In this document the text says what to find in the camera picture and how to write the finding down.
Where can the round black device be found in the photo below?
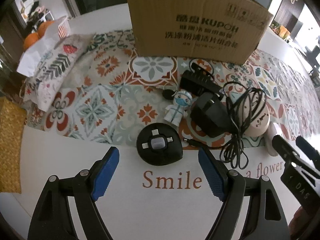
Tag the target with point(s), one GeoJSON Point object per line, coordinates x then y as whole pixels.
{"type": "Point", "coordinates": [159, 144]}

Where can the orange fruit right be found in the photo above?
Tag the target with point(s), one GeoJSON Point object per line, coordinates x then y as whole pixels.
{"type": "Point", "coordinates": [43, 27]}

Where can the woven yellow placemat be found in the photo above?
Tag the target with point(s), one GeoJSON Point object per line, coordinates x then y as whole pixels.
{"type": "Point", "coordinates": [12, 125]}

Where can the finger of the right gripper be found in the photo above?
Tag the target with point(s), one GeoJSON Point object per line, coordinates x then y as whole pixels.
{"type": "Point", "coordinates": [309, 151]}
{"type": "Point", "coordinates": [285, 150]}

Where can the round beige sensor light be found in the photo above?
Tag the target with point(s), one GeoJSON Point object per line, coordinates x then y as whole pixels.
{"type": "Point", "coordinates": [251, 112]}

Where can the folded floral cloth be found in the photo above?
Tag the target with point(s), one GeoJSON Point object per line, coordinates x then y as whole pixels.
{"type": "Point", "coordinates": [53, 68]}

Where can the brown cardboard box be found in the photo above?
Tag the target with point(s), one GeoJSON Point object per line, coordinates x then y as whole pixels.
{"type": "Point", "coordinates": [220, 30]}

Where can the patterned tile table runner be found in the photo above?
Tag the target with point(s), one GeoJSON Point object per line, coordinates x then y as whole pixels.
{"type": "Point", "coordinates": [111, 93]}

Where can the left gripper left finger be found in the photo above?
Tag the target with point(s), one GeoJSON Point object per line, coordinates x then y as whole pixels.
{"type": "Point", "coordinates": [52, 217]}

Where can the masked medic figurine keychain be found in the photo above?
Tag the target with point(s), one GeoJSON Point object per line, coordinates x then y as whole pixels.
{"type": "Point", "coordinates": [178, 110]}

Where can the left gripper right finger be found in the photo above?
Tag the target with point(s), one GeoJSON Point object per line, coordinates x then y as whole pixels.
{"type": "Point", "coordinates": [265, 217]}

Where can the orange fruit left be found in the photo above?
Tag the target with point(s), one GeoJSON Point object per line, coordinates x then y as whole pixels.
{"type": "Point", "coordinates": [30, 40]}

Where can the black power adapter with cable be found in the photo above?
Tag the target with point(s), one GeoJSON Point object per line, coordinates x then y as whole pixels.
{"type": "Point", "coordinates": [214, 118]}

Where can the orange fruit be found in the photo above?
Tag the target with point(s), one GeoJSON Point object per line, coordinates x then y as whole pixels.
{"type": "Point", "coordinates": [43, 27]}
{"type": "Point", "coordinates": [30, 40]}

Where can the person's right hand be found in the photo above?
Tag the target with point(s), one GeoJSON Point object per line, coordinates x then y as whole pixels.
{"type": "Point", "coordinates": [303, 226]}

